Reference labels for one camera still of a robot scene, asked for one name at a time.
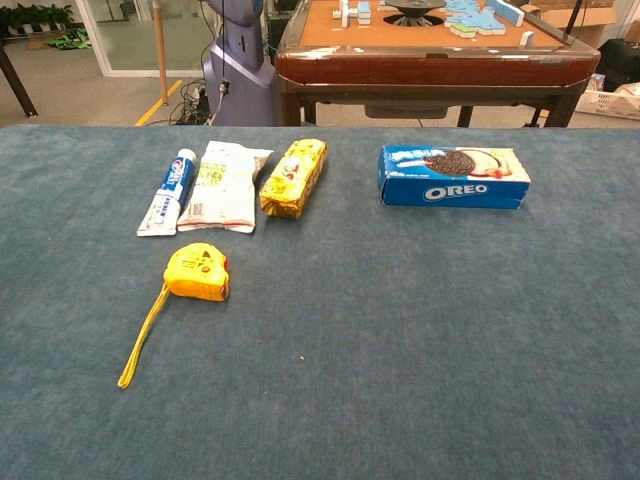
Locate yellow tape measure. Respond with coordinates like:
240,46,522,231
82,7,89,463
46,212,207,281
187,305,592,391
117,242,231,390

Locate purple grey robot base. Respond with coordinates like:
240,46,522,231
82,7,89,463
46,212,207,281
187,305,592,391
201,0,277,127

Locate yellow biscuit packet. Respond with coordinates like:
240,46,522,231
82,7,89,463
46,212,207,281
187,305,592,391
259,138,329,221

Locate blue table cloth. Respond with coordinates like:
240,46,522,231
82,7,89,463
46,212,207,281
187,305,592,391
0,124,640,480

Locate white snack pouch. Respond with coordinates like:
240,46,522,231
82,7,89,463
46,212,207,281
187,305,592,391
176,140,274,235

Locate blue Oreo cookie box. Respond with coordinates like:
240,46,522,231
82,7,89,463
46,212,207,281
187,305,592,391
378,144,532,210

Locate white blue toothpaste tube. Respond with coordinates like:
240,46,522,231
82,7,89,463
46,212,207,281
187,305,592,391
136,148,197,238

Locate brown mahjong table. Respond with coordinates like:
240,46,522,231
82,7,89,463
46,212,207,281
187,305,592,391
274,0,601,128

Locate wooden pole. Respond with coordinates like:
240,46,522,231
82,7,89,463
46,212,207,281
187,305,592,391
152,0,170,106

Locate white plastic basket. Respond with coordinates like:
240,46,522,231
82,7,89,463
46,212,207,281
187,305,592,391
574,87,640,120

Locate cardboard box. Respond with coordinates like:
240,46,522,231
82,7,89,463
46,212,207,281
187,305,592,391
522,0,619,49

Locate dark table leg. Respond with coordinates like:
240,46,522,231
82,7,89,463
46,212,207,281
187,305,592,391
0,43,39,119

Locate green potted plants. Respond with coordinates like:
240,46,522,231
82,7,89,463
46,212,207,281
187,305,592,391
0,3,75,36

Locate black floor cables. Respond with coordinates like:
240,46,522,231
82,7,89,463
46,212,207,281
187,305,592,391
145,78,214,126

